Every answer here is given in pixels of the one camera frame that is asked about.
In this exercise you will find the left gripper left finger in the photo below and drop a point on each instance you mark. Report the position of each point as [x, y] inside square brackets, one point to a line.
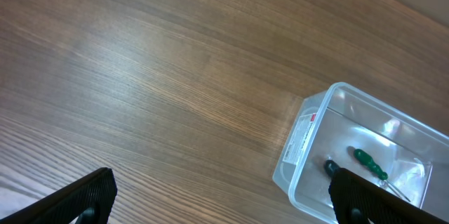
[88, 200]

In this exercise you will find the black red screwdriver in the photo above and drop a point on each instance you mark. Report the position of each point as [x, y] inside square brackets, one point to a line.
[331, 167]

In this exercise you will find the green handled screwdriver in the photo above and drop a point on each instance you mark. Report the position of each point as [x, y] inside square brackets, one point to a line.
[366, 160]

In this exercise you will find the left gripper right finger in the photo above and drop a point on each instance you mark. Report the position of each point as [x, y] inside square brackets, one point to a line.
[355, 200]

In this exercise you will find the clear plastic container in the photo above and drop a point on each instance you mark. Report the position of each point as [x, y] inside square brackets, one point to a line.
[333, 123]

